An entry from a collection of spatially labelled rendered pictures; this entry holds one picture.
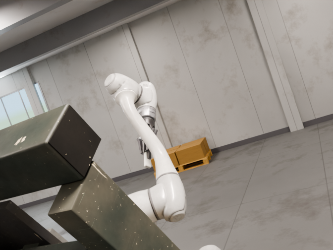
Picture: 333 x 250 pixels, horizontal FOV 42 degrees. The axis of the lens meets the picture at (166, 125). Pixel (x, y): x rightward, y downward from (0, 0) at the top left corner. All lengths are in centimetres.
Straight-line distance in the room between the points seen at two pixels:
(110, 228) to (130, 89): 120
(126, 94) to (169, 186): 47
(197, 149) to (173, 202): 797
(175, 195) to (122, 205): 87
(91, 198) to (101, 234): 6
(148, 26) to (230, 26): 200
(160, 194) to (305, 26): 862
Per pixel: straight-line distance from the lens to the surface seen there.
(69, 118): 76
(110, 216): 80
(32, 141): 76
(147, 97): 202
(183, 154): 970
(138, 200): 170
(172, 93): 1059
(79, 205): 74
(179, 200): 168
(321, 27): 1008
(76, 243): 86
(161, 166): 178
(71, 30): 849
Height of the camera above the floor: 192
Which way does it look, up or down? 5 degrees down
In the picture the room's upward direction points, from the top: 20 degrees counter-clockwise
